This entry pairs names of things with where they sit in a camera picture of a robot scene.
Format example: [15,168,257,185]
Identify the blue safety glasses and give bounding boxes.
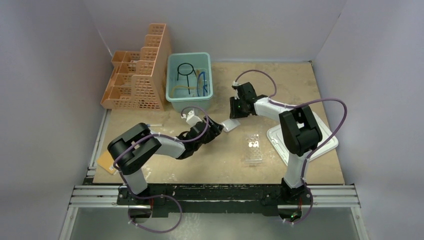
[196,71,209,97]

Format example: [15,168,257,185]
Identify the amber rubber tubing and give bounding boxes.
[169,70,201,98]

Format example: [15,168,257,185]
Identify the orange spiral notebook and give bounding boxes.
[96,151,117,175]

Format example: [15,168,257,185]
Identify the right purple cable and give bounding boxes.
[233,69,348,226]

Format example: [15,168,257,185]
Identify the black ring stand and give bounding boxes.
[176,62,195,95]

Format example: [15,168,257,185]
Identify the clear well plate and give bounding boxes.
[243,133,263,165]

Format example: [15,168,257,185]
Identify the white paper tag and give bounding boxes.
[220,118,241,133]

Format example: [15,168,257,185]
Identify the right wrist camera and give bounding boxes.
[231,80,240,100]

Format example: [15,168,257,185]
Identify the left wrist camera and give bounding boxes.
[181,110,203,127]

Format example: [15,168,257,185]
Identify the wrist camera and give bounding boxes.
[231,80,240,100]
[181,110,203,127]

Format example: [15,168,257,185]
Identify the orange plastic rack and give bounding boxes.
[100,23,172,111]

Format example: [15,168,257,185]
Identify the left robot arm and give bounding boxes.
[107,117,224,205]

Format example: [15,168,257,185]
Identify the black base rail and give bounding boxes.
[117,182,313,221]

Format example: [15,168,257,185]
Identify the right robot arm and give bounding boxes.
[229,82,323,204]

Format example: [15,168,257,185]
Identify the teal plastic tub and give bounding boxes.
[165,52,214,112]

